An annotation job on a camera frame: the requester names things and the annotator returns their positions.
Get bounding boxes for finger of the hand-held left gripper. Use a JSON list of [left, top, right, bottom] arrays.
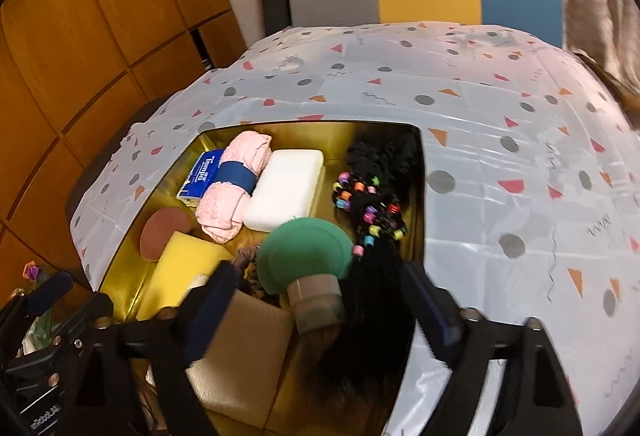
[[59, 292, 115, 334], [20, 271, 75, 317]]

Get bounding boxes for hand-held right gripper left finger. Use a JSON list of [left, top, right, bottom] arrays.
[[75, 260, 238, 436]]

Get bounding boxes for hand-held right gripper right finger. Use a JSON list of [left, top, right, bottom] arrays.
[[400, 262, 583, 436]]

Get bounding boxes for beige cloth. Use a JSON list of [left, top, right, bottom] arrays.
[[185, 273, 296, 429]]

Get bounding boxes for yellow sponge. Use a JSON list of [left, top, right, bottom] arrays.
[[135, 231, 233, 322]]

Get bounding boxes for black wig with colourful beads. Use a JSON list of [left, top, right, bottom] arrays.
[[320, 169, 416, 412]]

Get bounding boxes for brown makeup sponge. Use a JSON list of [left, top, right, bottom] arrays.
[[140, 207, 192, 262]]

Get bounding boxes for green powder puff jar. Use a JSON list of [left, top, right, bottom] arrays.
[[257, 215, 357, 334]]

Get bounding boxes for blue tissue pack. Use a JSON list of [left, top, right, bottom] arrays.
[[177, 149, 228, 207]]

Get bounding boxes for white sponge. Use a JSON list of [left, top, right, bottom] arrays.
[[243, 149, 326, 233]]

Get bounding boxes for pink towel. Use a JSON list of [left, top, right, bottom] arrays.
[[194, 131, 273, 244]]

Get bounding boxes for black scrunchie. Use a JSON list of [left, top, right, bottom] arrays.
[[346, 132, 421, 182]]

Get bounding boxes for gold tin box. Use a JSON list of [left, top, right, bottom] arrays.
[[92, 119, 426, 436]]

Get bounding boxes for patterned white tablecloth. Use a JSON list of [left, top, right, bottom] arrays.
[[70, 21, 640, 436]]

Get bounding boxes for wooden wardrobe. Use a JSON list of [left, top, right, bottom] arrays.
[[0, 0, 233, 287]]

